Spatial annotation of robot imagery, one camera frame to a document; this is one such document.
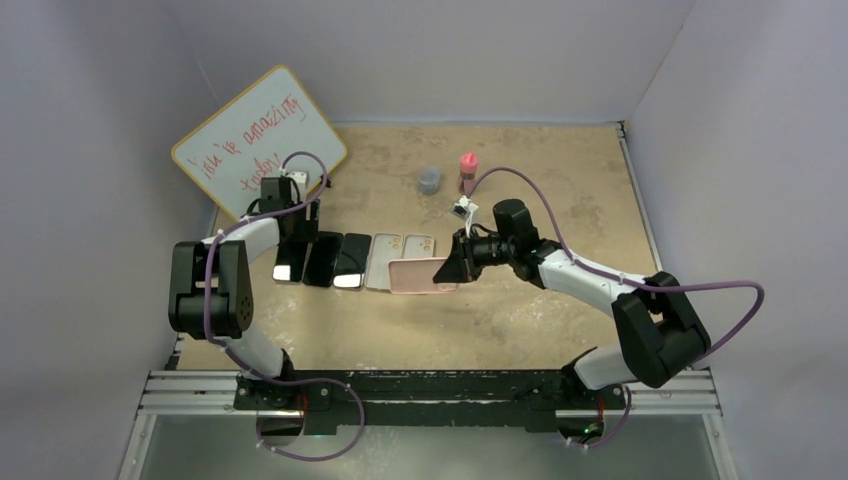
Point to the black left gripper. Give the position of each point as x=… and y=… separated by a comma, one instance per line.
x=306, y=230

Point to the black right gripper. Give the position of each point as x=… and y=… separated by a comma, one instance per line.
x=460, y=265

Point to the beige phone case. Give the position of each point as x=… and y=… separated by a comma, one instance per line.
x=418, y=246

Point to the pink phone case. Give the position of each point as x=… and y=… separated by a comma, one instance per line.
x=414, y=276

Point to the phone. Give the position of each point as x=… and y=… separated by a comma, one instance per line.
x=323, y=256
x=351, y=265
x=290, y=262

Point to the white phone case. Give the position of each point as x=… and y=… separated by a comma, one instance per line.
x=385, y=248

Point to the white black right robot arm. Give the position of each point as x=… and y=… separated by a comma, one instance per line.
x=659, y=333

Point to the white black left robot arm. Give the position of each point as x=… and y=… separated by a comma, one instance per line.
x=210, y=294

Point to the yellow framed whiteboard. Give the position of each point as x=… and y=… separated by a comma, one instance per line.
x=229, y=154

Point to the clear plastic cup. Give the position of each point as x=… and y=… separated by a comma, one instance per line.
x=428, y=180

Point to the pink capped marker jar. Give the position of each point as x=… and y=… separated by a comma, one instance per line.
x=468, y=166

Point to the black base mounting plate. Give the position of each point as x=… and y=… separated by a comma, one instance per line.
x=537, y=401

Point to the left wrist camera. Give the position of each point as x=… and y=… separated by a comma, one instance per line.
x=300, y=178

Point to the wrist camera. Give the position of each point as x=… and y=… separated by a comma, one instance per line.
x=466, y=210
x=300, y=178

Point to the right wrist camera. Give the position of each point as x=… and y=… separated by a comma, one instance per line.
x=466, y=210

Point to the aluminium table edge rail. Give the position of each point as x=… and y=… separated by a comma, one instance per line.
x=621, y=133

